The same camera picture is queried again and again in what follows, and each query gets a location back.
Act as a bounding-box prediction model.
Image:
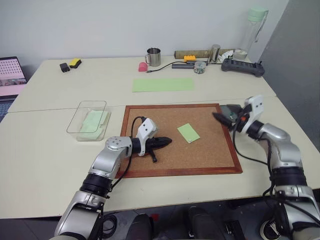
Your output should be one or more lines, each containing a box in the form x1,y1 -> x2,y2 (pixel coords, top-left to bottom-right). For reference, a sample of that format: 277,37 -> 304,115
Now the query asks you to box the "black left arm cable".
109,115 -> 147,192

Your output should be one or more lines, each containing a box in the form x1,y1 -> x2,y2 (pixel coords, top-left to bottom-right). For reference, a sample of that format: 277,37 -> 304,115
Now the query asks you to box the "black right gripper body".
233,104 -> 252,133

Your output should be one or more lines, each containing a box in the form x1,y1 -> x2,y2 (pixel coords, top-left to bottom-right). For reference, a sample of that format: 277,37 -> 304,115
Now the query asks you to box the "grey rectangular bar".
171,62 -> 196,70

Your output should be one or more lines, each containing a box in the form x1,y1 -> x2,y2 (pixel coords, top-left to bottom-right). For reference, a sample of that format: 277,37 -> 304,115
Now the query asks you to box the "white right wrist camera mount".
243,94 -> 265,134

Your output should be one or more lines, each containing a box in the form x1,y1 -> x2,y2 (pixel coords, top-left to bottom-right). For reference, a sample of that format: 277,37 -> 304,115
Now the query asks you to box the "long green paper sheet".
131,78 -> 195,93

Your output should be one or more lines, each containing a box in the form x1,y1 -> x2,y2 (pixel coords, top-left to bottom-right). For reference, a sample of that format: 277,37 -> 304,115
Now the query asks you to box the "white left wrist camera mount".
136,118 -> 160,157

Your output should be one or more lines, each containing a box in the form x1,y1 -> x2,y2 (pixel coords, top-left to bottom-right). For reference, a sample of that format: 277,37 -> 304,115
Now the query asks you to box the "steel cylinder cup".
207,44 -> 222,64

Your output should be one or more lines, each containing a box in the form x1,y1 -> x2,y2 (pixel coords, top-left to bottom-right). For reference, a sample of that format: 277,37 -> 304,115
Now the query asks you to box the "steel mug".
144,47 -> 162,67

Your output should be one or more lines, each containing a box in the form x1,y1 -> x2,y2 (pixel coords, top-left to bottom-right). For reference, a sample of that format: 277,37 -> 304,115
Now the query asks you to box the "clear jar of pushpins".
193,60 -> 207,75

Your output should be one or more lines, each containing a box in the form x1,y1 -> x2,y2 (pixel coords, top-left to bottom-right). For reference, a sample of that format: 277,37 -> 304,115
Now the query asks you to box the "green notes stack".
79,109 -> 112,140

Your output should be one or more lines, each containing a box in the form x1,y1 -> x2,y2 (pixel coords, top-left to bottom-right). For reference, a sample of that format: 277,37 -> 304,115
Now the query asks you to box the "clear bottle with green lid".
240,6 -> 270,61

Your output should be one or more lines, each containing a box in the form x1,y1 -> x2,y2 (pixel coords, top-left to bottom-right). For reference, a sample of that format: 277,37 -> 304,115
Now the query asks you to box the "laptop with pink screen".
0,56 -> 27,123

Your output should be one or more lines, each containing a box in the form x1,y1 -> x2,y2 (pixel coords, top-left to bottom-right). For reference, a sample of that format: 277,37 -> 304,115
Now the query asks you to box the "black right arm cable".
231,117 -> 276,199

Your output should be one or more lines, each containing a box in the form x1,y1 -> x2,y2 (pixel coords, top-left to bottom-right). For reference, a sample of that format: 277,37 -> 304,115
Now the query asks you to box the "white crumpled object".
218,50 -> 235,63

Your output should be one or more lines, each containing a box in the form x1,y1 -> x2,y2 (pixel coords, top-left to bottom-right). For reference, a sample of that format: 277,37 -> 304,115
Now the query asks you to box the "small green sticky note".
176,123 -> 201,144

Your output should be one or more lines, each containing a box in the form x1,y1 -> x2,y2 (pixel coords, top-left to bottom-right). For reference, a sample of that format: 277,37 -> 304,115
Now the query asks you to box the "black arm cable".
231,117 -> 276,199
109,115 -> 147,192

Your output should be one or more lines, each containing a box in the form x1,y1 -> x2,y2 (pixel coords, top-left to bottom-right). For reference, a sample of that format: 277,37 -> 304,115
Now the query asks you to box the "cork board with wooden frame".
115,103 -> 244,179

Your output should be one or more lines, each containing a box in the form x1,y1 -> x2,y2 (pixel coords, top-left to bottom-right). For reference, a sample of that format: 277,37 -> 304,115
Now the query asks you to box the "black and white shoe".
259,219 -> 285,240

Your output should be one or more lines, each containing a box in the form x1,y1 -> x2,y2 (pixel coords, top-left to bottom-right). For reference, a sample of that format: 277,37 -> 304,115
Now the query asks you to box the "yellow and black sponge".
68,58 -> 83,69

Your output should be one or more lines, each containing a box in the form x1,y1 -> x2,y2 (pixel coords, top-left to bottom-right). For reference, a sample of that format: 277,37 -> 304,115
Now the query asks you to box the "thin black table cable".
146,59 -> 213,74

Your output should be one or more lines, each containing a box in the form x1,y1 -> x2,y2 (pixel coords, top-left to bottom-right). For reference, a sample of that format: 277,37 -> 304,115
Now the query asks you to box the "dark rounded shape with red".
124,212 -> 161,240

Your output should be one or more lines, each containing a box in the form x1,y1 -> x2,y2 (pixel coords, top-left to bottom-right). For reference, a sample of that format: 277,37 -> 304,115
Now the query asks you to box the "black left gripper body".
144,137 -> 161,154

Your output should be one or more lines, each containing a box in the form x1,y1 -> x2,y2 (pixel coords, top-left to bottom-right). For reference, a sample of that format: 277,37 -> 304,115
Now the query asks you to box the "black handheld controller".
220,58 -> 266,78

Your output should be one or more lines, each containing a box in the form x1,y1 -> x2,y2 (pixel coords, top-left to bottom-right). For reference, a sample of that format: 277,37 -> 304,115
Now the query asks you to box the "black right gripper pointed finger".
211,112 -> 233,127

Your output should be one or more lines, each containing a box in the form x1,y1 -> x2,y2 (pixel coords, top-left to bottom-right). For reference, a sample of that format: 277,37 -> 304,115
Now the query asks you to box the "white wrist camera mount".
243,94 -> 265,134
136,118 -> 160,157

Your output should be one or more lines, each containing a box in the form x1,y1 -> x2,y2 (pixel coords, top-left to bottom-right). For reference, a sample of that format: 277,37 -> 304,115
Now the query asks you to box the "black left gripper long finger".
155,136 -> 174,151

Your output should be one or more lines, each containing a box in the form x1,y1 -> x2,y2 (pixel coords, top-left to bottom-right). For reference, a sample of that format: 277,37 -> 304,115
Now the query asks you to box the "clear plastic box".
66,100 -> 108,142

